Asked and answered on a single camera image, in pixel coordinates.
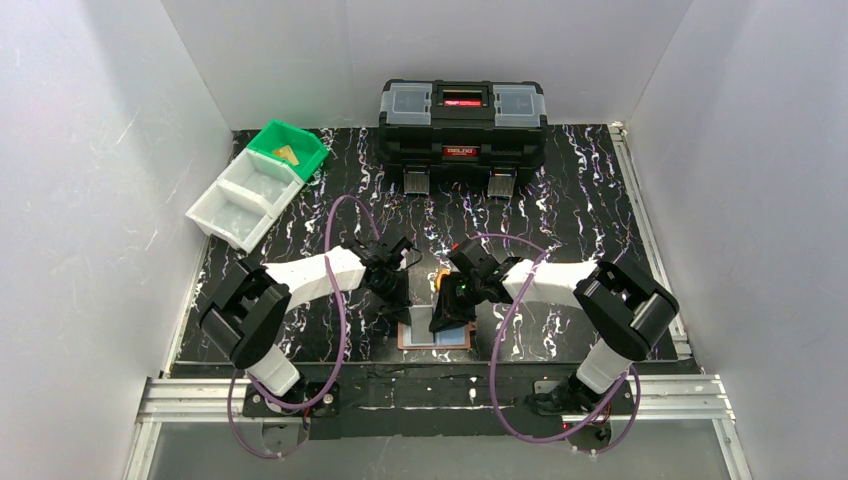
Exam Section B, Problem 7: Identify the pink leather card holder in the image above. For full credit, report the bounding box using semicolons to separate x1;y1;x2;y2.
397;305;476;350

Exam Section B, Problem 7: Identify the orange credit card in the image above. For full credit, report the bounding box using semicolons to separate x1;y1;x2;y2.
272;145;300;166

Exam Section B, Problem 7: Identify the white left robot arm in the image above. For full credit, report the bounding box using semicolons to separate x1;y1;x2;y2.
198;235;416;410

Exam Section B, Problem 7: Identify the yellow tape measure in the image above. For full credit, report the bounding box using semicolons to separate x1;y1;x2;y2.
433;268;452;293

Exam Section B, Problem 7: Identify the green plastic bin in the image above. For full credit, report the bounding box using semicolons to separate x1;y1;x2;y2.
247;119;329;182

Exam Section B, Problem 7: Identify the white bin near green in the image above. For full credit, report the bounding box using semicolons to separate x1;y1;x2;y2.
218;149;305;217

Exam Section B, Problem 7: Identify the black toolbox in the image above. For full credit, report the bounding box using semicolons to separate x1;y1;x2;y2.
375;79;548;198

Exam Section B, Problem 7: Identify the white bin front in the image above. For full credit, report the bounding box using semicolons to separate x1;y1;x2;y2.
185;180;273;253

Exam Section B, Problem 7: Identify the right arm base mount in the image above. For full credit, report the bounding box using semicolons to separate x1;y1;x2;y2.
526;378;640;454

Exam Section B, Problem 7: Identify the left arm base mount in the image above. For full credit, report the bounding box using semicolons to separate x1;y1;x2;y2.
242;379;341;418

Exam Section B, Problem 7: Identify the aluminium frame rail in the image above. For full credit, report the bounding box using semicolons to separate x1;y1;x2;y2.
124;369;751;479

